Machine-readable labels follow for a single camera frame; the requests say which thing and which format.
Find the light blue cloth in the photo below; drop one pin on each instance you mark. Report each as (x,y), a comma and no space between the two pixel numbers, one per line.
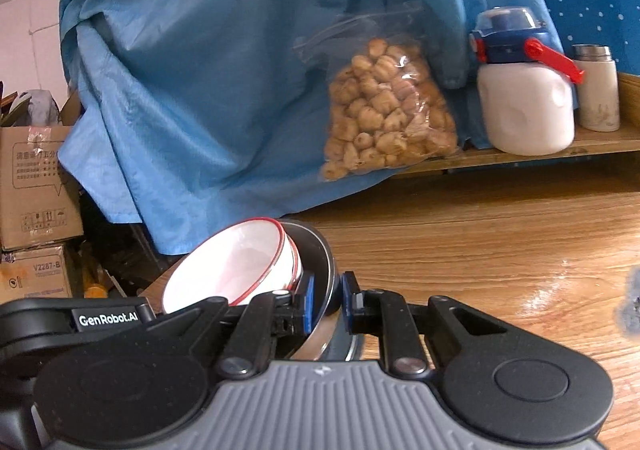
(200,80)

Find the steel bowl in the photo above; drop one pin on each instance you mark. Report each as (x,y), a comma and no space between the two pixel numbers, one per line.
(320,260)

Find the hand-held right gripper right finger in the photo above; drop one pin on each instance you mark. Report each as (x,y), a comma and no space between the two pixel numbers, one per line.
(347,300)

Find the large cardboard box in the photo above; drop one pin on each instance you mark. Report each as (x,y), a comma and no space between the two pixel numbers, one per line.
(35,275)

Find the grey cloth bundle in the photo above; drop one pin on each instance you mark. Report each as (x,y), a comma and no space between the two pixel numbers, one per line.
(35,105)

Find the white ceramic bowl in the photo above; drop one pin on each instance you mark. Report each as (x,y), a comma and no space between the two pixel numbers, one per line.
(225,270)

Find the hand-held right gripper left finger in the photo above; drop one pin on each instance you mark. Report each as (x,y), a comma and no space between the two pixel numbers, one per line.
(307,300)

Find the wooden desk shelf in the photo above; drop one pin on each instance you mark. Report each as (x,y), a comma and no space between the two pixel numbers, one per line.
(550,155)

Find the white jug with blue lid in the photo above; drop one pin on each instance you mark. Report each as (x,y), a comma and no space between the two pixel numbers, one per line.
(525,115)

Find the clear bag of snacks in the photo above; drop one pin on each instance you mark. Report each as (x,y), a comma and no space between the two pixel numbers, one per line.
(385,120)

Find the white thermos bottle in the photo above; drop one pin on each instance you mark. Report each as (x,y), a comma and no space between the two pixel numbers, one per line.
(597,95)

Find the printed cardboard box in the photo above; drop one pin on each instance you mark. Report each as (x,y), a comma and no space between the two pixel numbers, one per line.
(35,190)

